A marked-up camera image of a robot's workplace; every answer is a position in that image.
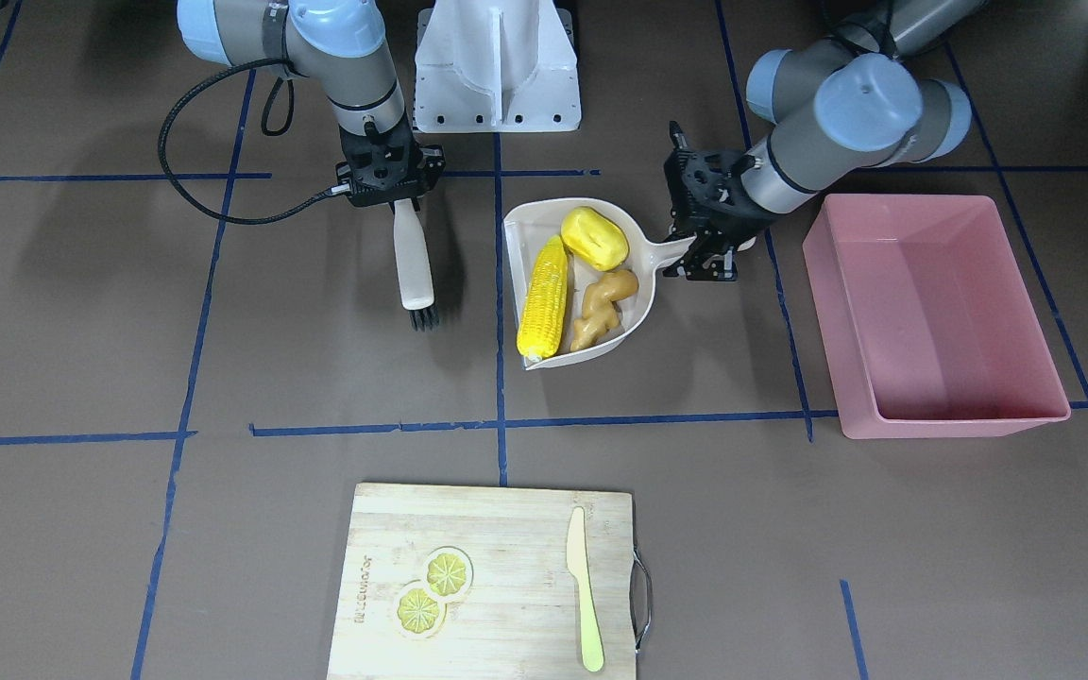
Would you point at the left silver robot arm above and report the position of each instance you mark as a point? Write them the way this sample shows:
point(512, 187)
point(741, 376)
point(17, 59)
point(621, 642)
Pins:
point(843, 103)

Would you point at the yellow toy potato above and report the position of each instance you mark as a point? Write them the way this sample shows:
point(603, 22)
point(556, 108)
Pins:
point(595, 239)

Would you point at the tan toy ginger root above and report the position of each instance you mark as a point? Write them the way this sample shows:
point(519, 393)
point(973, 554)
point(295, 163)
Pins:
point(599, 314)

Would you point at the lemon slice far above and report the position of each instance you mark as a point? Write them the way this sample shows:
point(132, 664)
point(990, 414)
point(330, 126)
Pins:
point(448, 573)

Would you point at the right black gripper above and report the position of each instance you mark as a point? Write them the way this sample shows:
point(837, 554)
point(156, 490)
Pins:
point(427, 163)

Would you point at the yellow-green plastic knife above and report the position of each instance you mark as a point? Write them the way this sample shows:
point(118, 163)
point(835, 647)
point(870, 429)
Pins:
point(589, 632)

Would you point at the lemon slice near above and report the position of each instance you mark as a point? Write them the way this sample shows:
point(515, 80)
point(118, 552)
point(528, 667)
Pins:
point(418, 613)

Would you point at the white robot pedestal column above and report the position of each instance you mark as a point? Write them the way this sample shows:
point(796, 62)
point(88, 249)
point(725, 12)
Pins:
point(497, 67)

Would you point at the beige brush black bristles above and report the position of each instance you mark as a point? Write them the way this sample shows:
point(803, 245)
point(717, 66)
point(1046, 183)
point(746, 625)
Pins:
point(414, 272)

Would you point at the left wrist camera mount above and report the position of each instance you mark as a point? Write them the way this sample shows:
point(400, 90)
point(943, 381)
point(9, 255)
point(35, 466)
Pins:
point(692, 172)

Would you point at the lemon slice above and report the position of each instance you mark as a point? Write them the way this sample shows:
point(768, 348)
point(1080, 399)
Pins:
point(448, 573)
point(418, 613)

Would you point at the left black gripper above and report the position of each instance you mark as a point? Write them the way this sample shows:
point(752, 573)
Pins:
point(731, 225)

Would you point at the pink plastic bin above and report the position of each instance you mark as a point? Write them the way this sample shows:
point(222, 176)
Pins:
point(927, 326)

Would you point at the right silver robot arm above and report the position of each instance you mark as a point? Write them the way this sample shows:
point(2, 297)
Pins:
point(340, 44)

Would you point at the bamboo cutting board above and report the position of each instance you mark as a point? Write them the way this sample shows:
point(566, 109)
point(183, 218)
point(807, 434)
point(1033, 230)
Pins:
point(519, 618)

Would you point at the yellow toy corn cob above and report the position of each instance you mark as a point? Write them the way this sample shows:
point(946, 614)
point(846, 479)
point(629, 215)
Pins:
point(540, 327)

